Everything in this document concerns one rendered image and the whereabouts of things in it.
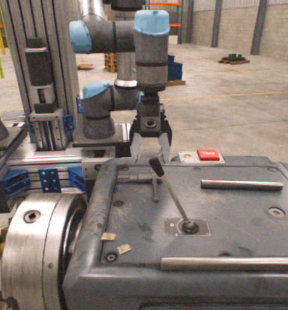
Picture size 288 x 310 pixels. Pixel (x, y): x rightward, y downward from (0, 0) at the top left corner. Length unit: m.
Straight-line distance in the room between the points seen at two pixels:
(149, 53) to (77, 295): 0.49
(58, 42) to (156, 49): 0.78
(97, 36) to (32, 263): 0.53
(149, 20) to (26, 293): 0.63
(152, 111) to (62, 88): 0.80
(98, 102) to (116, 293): 0.82
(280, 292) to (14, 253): 0.52
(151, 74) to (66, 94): 0.80
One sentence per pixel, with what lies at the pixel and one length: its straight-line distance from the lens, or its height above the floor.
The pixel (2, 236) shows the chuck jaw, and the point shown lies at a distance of 0.80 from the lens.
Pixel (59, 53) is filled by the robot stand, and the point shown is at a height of 1.50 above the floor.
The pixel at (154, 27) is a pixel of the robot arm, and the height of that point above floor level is 1.62.
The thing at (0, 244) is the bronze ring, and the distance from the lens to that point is 0.81.
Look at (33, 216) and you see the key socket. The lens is 0.67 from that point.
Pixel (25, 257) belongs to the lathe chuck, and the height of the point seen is 1.19.
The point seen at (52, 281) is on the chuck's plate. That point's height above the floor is 1.15.
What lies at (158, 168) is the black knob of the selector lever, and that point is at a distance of 0.49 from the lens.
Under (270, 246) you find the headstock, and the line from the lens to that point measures 0.56.
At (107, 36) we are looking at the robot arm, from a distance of 0.68.
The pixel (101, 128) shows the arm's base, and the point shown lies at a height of 1.21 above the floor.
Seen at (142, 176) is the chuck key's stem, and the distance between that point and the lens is 0.67.
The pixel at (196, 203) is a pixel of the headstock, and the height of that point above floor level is 1.25.
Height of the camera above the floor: 1.63
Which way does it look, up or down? 28 degrees down
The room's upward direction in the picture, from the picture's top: straight up
